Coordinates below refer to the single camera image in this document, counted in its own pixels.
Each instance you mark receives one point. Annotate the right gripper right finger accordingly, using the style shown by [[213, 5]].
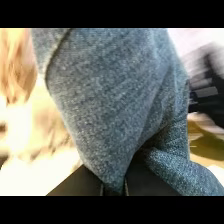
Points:
[[150, 183]]

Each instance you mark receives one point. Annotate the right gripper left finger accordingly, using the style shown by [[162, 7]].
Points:
[[78, 185]]

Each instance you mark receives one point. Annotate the dark blue garment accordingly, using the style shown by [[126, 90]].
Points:
[[110, 100]]

